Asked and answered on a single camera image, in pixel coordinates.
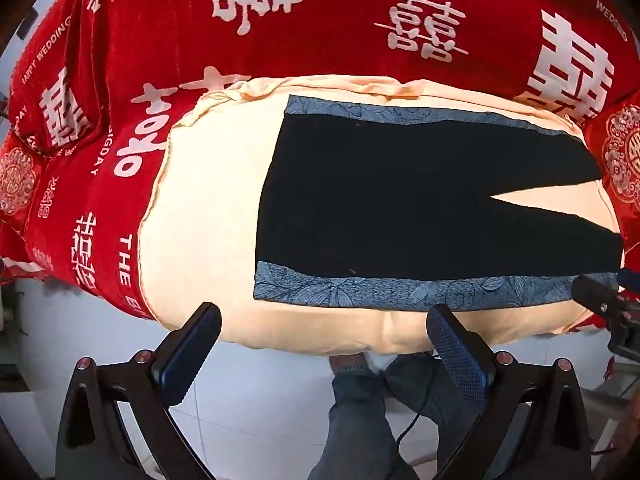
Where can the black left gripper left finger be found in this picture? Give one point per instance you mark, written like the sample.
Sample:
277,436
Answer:
93,441

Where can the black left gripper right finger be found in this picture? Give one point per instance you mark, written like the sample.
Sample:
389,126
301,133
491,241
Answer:
531,415

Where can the black pants with blue trim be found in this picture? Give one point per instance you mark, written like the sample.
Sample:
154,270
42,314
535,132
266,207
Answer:
402,208

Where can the red embroidered cushion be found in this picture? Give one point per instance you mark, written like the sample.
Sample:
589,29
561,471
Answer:
20,170
613,139

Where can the person legs in grey trousers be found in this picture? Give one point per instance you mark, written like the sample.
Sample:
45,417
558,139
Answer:
360,443

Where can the red embroidered cushion left side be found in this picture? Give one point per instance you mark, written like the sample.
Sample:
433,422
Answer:
20,170

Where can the cream seat cushion cover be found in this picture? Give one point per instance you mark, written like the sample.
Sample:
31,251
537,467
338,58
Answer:
198,238

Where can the red wedding sofa cover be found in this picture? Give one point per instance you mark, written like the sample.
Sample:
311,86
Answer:
100,83

